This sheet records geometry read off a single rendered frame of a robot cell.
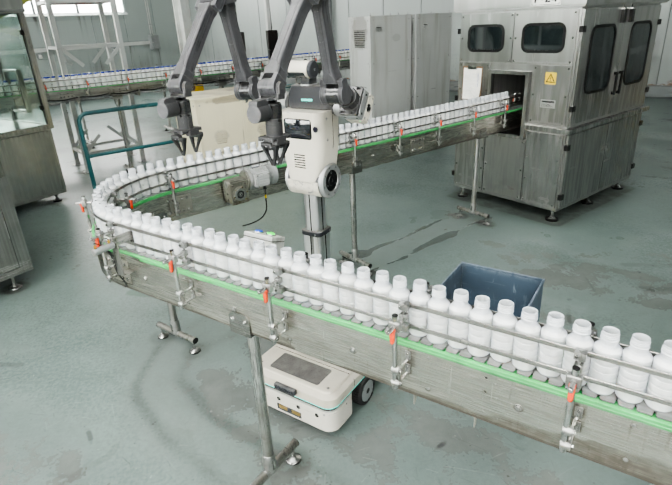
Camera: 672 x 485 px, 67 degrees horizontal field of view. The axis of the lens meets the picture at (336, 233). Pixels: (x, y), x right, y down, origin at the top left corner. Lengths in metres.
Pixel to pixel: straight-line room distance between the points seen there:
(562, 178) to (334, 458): 3.41
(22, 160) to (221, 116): 2.30
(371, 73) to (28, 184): 4.51
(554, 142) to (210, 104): 3.37
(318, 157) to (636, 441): 1.50
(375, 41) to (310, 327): 6.13
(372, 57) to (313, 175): 5.32
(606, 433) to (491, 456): 1.22
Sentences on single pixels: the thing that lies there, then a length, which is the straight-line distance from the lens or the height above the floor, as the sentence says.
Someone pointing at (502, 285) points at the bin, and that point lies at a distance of 2.04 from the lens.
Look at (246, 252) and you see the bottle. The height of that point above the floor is 1.13.
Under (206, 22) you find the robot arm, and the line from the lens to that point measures 2.14.
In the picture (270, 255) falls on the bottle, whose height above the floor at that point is 1.14.
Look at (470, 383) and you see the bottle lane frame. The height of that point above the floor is 0.93.
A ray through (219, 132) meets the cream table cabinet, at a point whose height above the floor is 0.80.
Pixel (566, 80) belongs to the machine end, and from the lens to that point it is 4.87.
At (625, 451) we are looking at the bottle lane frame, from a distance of 1.46.
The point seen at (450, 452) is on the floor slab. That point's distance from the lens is 2.58.
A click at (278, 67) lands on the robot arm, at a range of 1.71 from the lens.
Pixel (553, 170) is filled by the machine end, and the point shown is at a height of 0.50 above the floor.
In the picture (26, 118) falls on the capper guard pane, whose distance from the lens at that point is 6.64.
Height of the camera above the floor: 1.84
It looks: 23 degrees down
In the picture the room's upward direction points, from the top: 3 degrees counter-clockwise
